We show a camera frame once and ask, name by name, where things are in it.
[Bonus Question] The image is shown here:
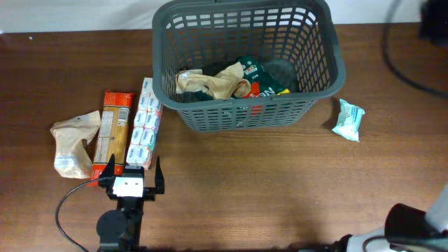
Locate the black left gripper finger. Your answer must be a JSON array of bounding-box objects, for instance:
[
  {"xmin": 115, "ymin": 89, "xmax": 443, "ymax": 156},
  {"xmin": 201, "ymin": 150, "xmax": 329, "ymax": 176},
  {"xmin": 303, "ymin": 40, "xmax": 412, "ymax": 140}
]
[
  {"xmin": 98, "ymin": 154, "xmax": 115, "ymax": 186},
  {"xmin": 155, "ymin": 157, "xmax": 165, "ymax": 195}
]

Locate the Kleenex tissue multipack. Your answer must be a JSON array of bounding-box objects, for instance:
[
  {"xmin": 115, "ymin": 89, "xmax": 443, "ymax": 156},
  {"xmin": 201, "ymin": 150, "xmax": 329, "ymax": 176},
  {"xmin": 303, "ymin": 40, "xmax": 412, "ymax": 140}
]
[{"xmin": 126, "ymin": 77, "xmax": 162, "ymax": 170}]

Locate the orange spaghetti pasta packet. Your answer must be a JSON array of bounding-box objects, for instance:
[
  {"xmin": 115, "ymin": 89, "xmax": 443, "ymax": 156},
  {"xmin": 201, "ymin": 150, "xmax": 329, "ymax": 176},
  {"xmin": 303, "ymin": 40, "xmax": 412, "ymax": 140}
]
[{"xmin": 90, "ymin": 91, "xmax": 134, "ymax": 180}]

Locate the grey plastic basket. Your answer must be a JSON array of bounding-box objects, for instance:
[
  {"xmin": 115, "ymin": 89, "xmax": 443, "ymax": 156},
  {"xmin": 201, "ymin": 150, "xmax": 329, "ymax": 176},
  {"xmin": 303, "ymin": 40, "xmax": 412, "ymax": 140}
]
[{"xmin": 152, "ymin": 0, "xmax": 346, "ymax": 132}]

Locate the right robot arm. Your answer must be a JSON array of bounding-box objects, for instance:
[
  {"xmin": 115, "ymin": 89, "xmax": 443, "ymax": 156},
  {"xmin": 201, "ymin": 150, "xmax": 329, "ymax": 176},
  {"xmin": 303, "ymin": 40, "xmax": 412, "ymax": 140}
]
[{"xmin": 308, "ymin": 0, "xmax": 447, "ymax": 252}]

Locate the brown paper pouch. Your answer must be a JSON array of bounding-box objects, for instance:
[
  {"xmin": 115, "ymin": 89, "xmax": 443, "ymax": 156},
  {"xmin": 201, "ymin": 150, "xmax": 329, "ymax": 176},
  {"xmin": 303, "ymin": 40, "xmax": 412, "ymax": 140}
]
[
  {"xmin": 50, "ymin": 111, "xmax": 101, "ymax": 179},
  {"xmin": 175, "ymin": 62, "xmax": 251, "ymax": 99}
]

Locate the light teal tissue pack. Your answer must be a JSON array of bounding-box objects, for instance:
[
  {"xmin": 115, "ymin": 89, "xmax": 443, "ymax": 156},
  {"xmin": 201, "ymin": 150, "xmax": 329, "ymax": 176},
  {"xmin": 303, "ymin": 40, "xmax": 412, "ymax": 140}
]
[{"xmin": 332, "ymin": 99, "xmax": 365, "ymax": 142}]

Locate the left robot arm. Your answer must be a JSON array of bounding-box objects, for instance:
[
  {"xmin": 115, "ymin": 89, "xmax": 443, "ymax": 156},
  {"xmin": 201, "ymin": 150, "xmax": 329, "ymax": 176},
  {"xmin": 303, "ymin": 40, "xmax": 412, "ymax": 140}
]
[{"xmin": 96, "ymin": 155, "xmax": 165, "ymax": 251}]

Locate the green Nescafe coffee bag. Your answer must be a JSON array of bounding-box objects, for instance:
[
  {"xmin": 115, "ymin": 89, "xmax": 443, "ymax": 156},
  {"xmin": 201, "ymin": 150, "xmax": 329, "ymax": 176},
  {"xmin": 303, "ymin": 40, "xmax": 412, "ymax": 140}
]
[{"xmin": 188, "ymin": 55, "xmax": 291, "ymax": 102}]

